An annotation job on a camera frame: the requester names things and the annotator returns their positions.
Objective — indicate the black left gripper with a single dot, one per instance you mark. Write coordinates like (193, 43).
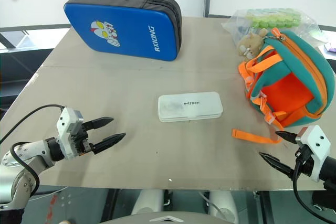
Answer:
(82, 140)

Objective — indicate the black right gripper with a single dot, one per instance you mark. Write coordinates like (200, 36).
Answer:
(304, 162)

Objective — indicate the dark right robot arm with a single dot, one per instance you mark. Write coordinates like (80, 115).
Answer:
(328, 171)

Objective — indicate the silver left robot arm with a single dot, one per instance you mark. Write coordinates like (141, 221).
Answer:
(31, 153)

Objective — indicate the teal and orange backpack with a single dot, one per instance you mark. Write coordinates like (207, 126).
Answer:
(294, 77)

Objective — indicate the white plastic case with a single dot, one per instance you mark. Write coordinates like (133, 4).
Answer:
(190, 106)

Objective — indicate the blue cartoon pencil case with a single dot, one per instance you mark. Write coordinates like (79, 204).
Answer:
(118, 30)

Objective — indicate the white rounded robot leg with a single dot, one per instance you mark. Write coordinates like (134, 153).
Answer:
(223, 204)

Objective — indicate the grey robot torso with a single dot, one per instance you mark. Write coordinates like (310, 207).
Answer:
(168, 218)

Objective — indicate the purple packet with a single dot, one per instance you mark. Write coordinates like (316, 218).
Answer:
(330, 48)

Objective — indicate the clear plastic bag green pieces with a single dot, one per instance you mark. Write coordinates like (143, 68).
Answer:
(273, 19)

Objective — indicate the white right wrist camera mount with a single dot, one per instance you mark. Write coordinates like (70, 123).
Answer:
(316, 142)

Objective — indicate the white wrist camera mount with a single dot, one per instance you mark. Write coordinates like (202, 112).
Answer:
(66, 127)
(316, 142)

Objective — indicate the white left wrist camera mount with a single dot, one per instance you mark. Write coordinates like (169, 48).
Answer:
(66, 127)

